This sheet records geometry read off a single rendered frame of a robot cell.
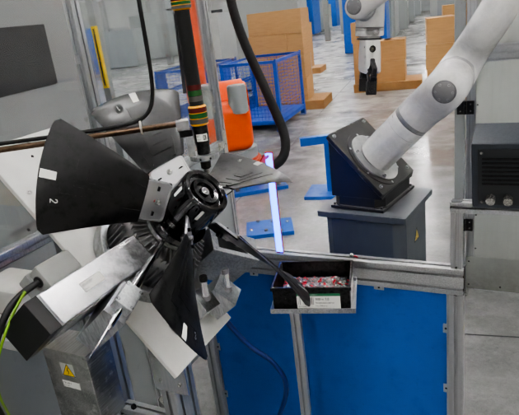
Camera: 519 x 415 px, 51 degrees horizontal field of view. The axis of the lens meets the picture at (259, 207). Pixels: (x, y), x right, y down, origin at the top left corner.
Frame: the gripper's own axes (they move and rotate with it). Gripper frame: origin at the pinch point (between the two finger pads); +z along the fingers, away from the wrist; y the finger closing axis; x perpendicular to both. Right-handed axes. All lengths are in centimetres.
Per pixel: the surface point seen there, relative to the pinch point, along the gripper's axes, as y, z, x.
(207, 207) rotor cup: -57, 17, 49
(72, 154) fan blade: -64, 2, 74
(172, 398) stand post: -53, 69, 61
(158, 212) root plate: -55, 18, 60
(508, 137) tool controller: -46, 6, -23
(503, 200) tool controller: -46, 22, -23
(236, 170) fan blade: -28, 17, 42
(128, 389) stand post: -36, 79, 76
